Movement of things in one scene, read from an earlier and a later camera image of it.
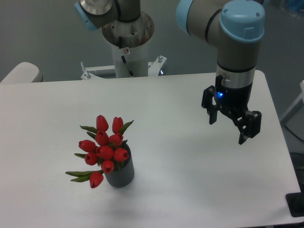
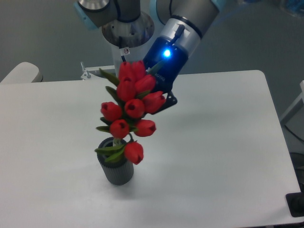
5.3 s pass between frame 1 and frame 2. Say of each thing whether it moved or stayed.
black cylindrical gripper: moved
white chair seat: stayed
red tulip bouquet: moved
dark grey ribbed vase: stayed
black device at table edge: stayed
